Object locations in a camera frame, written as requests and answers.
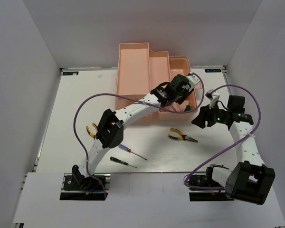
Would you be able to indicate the black precision screwdriver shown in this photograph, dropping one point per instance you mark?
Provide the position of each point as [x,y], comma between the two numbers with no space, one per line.
[116,160]

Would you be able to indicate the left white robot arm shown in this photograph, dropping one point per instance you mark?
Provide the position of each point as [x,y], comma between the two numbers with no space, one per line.
[110,129]

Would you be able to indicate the blue handled screwdriver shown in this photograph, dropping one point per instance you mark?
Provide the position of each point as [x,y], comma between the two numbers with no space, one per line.
[125,148]

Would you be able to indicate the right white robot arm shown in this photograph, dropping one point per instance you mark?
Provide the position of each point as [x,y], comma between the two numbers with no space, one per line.
[250,180]

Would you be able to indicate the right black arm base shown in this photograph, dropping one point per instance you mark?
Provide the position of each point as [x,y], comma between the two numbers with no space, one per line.
[207,190]

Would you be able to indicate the green orange screwdriver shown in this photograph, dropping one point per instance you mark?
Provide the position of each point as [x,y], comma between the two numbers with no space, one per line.
[187,108]

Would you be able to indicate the pink plastic toolbox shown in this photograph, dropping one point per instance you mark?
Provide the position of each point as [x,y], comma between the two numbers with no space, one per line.
[140,70]

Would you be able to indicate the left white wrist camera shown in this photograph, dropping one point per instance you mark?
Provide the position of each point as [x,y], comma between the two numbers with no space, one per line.
[194,80]

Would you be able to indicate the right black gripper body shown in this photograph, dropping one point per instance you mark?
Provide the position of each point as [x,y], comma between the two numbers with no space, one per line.
[213,115]

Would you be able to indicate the yellow pliers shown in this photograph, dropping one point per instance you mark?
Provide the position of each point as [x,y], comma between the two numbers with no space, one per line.
[91,132]
[181,136]

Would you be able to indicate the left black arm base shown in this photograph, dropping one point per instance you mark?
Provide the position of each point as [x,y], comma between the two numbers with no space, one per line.
[91,190]

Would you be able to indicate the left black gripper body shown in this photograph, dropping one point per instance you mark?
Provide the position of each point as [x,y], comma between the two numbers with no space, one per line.
[180,97]

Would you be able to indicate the left blue table label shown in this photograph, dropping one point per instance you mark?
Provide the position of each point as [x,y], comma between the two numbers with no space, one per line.
[70,73]

